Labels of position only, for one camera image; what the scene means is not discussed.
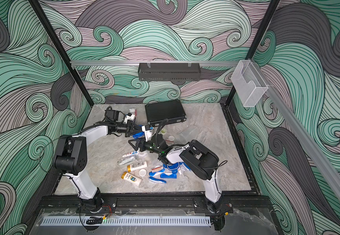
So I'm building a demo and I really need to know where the black wall shelf tray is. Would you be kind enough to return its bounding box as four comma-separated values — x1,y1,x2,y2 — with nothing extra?
138,62,201,82

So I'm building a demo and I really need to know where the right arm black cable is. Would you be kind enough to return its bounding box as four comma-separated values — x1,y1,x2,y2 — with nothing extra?
153,118,229,171

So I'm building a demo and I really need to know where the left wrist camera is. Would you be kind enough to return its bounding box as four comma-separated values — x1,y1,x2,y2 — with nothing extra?
104,109,136,124

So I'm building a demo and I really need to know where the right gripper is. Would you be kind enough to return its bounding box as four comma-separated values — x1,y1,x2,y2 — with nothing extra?
130,136,164,156

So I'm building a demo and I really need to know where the round white soap disc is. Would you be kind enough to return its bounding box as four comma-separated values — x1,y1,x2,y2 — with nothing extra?
139,169,147,177

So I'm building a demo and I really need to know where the small pink-capped bottle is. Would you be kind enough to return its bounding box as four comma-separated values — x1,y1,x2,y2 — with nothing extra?
129,108,137,115

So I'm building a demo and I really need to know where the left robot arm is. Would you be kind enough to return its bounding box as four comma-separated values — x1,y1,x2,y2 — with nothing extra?
53,121,142,213

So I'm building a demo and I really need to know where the toothpaste and brush packet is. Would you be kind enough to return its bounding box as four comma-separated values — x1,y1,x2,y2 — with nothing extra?
178,162,191,175

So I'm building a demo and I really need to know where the small green round cap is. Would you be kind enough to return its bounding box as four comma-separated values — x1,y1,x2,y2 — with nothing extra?
161,128,168,135

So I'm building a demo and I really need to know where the red white small packet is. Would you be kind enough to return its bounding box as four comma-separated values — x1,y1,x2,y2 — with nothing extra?
151,165,164,172

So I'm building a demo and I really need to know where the small white pink jar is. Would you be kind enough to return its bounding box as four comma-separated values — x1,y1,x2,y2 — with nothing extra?
168,135,175,142

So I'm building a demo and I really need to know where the clear acrylic wall holder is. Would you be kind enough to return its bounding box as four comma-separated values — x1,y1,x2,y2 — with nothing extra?
231,60,268,108

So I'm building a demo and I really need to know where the blue-lid container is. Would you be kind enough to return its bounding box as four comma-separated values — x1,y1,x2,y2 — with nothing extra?
178,125,199,143
133,130,153,140

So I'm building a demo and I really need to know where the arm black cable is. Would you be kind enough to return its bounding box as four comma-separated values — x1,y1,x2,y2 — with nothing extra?
153,118,229,171
37,106,118,177

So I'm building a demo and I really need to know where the yellow-cap bottle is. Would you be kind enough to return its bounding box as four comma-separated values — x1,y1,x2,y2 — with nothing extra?
121,172,142,186
127,161,147,172

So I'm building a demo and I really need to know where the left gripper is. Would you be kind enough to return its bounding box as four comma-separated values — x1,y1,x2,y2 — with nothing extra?
115,122,143,139

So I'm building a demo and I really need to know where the white slotted cable duct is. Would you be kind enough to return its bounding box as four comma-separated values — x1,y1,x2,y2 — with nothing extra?
39,216,212,226

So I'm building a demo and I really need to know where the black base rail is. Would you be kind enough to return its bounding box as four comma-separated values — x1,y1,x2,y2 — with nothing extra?
39,193,271,213

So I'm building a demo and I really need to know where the black hard case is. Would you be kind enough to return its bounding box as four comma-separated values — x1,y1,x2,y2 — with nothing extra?
145,100,187,127

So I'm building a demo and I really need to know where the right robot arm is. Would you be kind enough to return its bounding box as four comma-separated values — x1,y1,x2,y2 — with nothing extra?
128,138,222,213

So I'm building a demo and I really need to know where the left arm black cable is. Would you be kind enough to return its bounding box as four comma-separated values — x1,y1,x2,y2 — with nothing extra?
37,106,118,177

